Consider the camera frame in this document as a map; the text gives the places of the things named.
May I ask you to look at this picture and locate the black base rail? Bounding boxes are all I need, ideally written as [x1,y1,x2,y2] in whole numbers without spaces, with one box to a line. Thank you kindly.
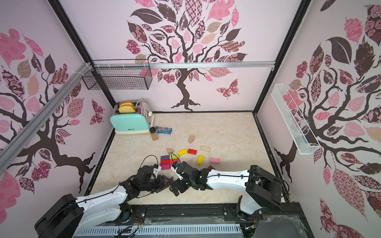
[56,202,313,238]

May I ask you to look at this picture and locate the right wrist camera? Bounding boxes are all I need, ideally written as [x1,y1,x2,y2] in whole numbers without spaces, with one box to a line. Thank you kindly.
[171,162,183,180]

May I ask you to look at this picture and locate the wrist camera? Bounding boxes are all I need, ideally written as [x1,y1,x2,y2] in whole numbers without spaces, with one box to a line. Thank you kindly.
[152,164,161,178]
[171,162,183,180]

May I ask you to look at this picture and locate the lime green block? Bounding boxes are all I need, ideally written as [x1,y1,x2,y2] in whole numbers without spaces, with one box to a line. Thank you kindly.
[170,154,179,160]

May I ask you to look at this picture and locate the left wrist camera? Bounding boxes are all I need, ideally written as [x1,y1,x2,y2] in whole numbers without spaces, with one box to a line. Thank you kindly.
[152,164,161,178]

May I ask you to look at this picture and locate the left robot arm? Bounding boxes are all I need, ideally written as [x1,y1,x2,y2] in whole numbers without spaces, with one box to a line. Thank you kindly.
[34,165,172,238]

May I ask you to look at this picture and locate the beige rectangular block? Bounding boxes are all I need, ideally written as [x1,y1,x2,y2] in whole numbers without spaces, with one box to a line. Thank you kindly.
[200,146,210,152]

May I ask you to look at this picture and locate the yellow toast back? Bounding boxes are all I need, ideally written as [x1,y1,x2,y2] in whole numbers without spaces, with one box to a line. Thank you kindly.
[119,102,134,107]

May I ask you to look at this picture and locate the yellow toast front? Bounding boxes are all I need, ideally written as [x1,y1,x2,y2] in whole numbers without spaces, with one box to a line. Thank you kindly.
[118,105,136,114]

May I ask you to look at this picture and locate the purple rectangular block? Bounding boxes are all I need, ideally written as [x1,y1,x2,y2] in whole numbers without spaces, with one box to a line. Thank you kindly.
[160,155,171,161]

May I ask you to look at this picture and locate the blue candy bag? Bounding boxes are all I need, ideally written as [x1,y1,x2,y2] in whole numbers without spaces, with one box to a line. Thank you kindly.
[155,127,172,135]

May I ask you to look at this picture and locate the pink flat block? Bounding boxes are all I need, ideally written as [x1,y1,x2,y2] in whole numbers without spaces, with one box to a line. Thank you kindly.
[210,158,220,164]

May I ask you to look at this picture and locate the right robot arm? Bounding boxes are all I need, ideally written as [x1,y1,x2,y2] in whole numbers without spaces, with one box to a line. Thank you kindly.
[170,162,282,220]

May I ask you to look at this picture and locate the yellow toast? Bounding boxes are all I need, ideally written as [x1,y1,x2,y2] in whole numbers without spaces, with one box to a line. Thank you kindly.
[118,105,136,114]
[119,102,134,107]

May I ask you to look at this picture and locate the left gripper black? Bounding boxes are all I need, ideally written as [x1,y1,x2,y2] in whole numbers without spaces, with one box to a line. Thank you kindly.
[139,176,173,194]

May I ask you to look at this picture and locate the magenta block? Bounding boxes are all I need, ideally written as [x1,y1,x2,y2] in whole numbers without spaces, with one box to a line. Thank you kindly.
[161,164,171,170]

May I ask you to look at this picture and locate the black wire basket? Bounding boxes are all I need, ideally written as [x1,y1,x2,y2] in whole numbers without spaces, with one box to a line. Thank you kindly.
[82,59,153,90]

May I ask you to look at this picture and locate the white slotted cable duct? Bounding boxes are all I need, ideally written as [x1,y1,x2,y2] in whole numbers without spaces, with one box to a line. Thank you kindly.
[76,224,242,238]

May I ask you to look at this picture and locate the natural wood triangle block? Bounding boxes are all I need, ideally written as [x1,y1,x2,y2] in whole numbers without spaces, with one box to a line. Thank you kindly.
[166,148,174,155]

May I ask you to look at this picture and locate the yellow block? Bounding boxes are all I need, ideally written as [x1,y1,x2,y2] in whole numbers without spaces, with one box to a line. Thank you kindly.
[196,155,204,165]
[178,149,188,157]

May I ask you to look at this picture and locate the mint green toaster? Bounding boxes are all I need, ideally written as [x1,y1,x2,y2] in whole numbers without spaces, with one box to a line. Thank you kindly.
[110,99,154,135]

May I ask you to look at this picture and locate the white wire shelf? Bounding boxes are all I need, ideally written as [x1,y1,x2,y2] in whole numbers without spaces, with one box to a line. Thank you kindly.
[271,84,321,155]

